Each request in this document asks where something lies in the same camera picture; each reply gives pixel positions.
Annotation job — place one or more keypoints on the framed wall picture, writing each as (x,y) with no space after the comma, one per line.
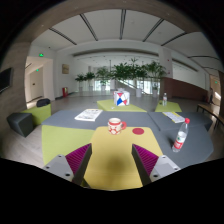
(65,69)

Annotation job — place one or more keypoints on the black bag on ottoman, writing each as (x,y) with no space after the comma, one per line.
(43,102)

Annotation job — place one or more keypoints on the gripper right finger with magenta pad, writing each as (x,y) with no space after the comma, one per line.
(150,166)

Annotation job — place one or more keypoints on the distant clear plastic bottle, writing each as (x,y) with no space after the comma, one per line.
(164,101)

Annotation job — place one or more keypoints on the red fire extinguisher box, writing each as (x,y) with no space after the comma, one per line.
(65,91)

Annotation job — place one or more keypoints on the white booklet on right table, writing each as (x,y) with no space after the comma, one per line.
(176,118)

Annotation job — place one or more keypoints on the dark grey cube ottoman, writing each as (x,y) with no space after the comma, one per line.
(21,123)

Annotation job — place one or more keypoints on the wall mounted black television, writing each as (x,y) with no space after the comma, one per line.
(6,79)

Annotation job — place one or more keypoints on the white magazine on table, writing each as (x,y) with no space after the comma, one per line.
(88,115)

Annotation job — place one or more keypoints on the potted plant right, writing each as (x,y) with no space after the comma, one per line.
(155,72)

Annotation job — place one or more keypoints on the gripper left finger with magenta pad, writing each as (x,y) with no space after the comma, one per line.
(71,167)

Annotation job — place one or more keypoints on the tall potted plant centre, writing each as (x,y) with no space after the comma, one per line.
(130,71)

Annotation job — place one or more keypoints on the lime green cube ottoman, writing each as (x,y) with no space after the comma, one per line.
(39,114)

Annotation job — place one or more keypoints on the red round coaster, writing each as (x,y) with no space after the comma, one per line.
(138,131)

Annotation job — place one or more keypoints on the potted plant far left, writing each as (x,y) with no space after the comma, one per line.
(81,78)

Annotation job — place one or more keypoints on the wooden bench at right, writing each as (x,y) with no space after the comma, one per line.
(210,110)

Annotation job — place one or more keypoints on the red blue white cube box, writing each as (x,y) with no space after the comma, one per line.
(121,98)

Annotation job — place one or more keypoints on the red patterned ceramic mug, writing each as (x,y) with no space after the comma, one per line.
(116,125)

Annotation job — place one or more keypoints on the clear water bottle red cap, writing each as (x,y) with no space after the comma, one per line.
(181,136)

